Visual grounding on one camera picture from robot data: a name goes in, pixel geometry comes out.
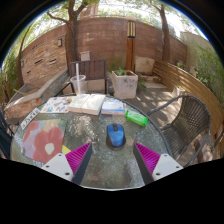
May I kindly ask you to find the floral red pink mouse pad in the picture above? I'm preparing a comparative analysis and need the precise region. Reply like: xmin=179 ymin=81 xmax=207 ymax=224
xmin=21 ymin=118 xmax=68 ymax=164

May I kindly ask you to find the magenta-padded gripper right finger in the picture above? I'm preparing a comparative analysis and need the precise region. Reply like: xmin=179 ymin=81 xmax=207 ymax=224
xmin=132 ymin=142 xmax=184 ymax=186

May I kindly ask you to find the thick forked tree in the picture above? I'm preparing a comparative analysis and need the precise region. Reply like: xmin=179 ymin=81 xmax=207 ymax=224
xmin=46 ymin=0 xmax=101 ymax=68

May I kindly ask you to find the colourful picture sheet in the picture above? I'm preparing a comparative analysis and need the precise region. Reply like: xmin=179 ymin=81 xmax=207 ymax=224
xmin=40 ymin=96 xmax=75 ymax=114

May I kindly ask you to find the clear plastic cup with straw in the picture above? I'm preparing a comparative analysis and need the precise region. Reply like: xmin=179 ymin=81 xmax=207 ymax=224
xmin=70 ymin=62 xmax=87 ymax=96

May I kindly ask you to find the raised stone garden bed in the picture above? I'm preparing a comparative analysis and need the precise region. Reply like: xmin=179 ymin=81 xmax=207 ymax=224
xmin=3 ymin=69 xmax=71 ymax=121

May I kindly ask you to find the open white book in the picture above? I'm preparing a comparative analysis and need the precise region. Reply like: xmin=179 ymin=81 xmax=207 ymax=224
xmin=68 ymin=93 xmax=106 ymax=116

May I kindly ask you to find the slim dark tree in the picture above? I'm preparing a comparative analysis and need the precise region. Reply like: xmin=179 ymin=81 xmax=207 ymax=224
xmin=146 ymin=0 xmax=173 ymax=63

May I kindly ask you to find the small white planter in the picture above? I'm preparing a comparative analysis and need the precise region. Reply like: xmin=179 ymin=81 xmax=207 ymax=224
xmin=173 ymin=84 xmax=188 ymax=99

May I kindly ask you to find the pale stone slab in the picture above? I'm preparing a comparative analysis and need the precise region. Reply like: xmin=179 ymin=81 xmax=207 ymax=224
xmin=134 ymin=55 xmax=156 ymax=76

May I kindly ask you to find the small blue white book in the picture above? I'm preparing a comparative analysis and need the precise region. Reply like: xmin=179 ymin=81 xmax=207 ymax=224
xmin=100 ymin=99 xmax=127 ymax=116

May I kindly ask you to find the thin curved tree trunk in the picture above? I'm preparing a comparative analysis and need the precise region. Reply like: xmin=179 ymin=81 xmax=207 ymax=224
xmin=15 ymin=23 xmax=34 ymax=88

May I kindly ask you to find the black metal chair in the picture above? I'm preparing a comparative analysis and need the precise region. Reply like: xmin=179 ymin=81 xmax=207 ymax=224
xmin=0 ymin=109 xmax=14 ymax=159

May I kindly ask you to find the wooden slatted fence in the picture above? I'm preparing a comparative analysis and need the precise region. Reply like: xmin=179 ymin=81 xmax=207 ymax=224
xmin=152 ymin=59 xmax=224 ymax=141

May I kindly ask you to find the dark wooden slatted chair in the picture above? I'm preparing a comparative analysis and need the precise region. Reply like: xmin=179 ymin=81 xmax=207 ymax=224
xmin=54 ymin=59 xmax=108 ymax=97

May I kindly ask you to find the blue computer mouse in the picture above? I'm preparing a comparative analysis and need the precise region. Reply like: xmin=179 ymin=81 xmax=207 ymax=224
xmin=105 ymin=123 xmax=127 ymax=149

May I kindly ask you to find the white license plate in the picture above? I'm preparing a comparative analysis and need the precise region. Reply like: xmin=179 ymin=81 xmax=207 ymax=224
xmin=20 ymin=107 xmax=42 ymax=130

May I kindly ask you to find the grey wicker chair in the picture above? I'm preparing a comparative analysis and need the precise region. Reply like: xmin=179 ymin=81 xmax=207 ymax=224
xmin=146 ymin=94 xmax=212 ymax=168

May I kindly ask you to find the wooden garden lamp post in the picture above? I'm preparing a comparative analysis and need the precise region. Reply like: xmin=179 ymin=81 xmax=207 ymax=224
xmin=125 ymin=15 xmax=137 ymax=73

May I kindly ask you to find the white stone planter with plant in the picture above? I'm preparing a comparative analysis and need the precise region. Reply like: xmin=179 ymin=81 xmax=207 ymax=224
xmin=110 ymin=67 xmax=139 ymax=100

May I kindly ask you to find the yellow paper note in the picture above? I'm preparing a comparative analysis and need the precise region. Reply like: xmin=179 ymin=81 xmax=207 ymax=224
xmin=61 ymin=144 xmax=72 ymax=155

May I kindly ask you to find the grey wall utility box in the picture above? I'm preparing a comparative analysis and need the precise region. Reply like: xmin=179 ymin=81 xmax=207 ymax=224
xmin=79 ymin=50 xmax=92 ymax=62

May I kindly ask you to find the green tissue pack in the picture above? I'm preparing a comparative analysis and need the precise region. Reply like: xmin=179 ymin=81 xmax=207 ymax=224
xmin=125 ymin=110 xmax=149 ymax=127

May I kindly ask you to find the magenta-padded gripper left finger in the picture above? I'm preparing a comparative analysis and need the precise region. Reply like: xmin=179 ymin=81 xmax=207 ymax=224
xmin=41 ymin=142 xmax=94 ymax=186

